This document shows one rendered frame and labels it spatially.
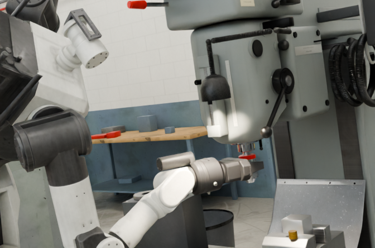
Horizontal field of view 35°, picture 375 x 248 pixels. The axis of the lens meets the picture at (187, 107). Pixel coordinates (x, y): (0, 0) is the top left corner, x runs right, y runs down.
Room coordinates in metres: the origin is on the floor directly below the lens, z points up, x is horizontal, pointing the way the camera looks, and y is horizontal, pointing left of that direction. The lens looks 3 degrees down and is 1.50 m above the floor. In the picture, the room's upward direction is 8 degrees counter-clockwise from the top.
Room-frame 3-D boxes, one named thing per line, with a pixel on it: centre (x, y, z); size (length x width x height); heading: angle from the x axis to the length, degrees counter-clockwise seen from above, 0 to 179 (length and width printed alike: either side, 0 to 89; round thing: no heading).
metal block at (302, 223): (1.52, -0.24, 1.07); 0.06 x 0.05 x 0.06; 51
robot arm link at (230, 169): (1.56, -0.06, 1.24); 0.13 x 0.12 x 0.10; 28
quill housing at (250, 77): (1.60, -0.15, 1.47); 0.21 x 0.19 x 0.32; 49
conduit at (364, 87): (1.67, -0.47, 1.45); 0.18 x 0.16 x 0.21; 139
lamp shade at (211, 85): (1.43, -0.07, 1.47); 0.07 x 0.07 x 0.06
